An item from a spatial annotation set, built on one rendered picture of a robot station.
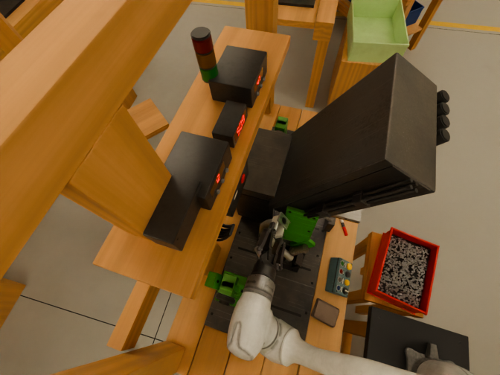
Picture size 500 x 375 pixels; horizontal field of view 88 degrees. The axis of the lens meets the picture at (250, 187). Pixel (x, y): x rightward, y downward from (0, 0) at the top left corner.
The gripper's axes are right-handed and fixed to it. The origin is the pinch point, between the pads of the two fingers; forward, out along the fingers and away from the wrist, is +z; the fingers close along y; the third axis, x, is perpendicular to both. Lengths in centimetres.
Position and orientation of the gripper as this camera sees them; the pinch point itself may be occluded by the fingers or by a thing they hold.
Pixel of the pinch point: (277, 226)
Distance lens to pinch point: 94.1
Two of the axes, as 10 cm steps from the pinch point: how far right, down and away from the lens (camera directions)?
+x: -7.1, 2.7, 6.5
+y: -6.4, -6.4, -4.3
